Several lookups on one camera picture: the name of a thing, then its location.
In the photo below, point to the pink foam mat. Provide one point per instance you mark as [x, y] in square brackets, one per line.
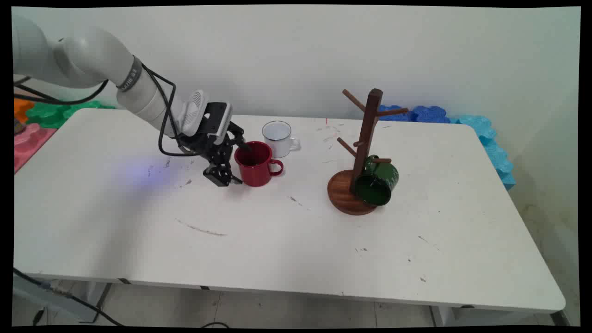
[27, 143]

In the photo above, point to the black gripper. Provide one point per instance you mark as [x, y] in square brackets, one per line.
[210, 145]

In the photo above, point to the white table leg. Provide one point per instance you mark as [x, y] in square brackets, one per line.
[441, 317]

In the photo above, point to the green foam mat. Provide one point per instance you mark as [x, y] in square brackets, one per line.
[46, 115]

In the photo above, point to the dark blue foam mat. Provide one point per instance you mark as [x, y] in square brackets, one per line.
[430, 114]

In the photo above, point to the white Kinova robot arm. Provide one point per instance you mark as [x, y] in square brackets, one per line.
[92, 55]

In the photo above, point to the light blue foam mat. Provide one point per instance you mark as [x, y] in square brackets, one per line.
[490, 143]

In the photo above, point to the green enamel mug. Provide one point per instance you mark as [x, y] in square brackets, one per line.
[386, 178]

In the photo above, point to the red enamel mug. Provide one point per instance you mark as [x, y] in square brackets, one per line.
[256, 173]

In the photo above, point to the white enamel mug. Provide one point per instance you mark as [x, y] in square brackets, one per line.
[280, 143]

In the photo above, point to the brown wooden mug tree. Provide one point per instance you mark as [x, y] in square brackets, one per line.
[365, 134]

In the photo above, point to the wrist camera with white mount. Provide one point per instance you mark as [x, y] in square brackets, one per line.
[217, 115]

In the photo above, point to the grey metal base beam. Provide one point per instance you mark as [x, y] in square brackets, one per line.
[46, 305]

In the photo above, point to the orange foam mat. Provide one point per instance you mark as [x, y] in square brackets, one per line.
[21, 108]

